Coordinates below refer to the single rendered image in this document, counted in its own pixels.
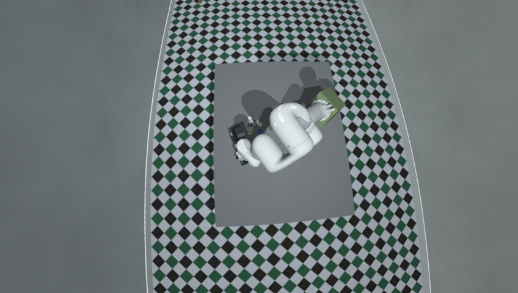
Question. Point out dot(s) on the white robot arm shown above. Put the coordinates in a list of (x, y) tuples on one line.
[(285, 120)]

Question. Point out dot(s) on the dark grey bin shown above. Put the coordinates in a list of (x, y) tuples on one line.
[(234, 131)]

